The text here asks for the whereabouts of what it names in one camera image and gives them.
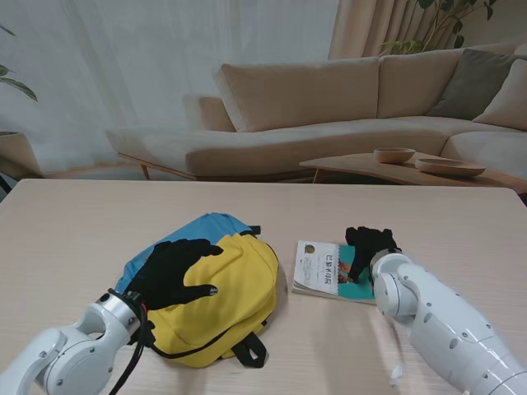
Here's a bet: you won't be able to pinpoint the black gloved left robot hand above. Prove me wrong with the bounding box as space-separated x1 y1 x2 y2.
127 238 225 310

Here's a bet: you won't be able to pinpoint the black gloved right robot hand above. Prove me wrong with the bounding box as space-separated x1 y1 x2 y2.
344 225 403 285

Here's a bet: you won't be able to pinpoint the teal and white cover book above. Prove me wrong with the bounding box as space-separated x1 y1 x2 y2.
291 239 380 306

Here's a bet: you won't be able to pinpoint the yellow and blue school bag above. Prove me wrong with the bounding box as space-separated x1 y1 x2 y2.
113 212 279 369

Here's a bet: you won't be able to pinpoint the wooden coffee table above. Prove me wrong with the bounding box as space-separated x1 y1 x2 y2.
299 151 527 195

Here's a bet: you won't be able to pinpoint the small deep wooden bowl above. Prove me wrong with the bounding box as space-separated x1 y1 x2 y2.
373 146 417 165

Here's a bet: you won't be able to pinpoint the wide shallow wooden bowl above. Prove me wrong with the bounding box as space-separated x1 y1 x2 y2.
413 157 487 179

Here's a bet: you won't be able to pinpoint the white paper scrap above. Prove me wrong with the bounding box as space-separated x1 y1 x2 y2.
389 364 407 388

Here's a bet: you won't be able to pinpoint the beige sofa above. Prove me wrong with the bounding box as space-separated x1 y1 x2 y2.
105 43 527 183

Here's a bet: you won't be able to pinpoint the beige plant pot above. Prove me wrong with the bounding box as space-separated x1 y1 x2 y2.
0 130 43 179

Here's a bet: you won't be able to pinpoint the grey cushion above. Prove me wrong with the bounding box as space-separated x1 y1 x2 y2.
427 48 527 120

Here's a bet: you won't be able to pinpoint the beige cushion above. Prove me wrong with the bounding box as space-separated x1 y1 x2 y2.
473 58 527 132

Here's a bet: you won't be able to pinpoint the sheer white curtain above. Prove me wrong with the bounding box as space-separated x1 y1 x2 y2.
0 0 343 179

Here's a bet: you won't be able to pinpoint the beige curtain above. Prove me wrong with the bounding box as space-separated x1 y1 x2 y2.
328 0 527 61

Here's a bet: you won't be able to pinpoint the tall green leafy plant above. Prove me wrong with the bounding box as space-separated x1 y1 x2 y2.
378 0 499 57

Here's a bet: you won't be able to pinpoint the pale green leafy plant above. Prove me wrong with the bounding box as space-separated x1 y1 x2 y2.
0 22 39 103

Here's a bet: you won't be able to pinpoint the red black left arm cables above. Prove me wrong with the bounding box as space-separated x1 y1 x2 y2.
110 302 157 395

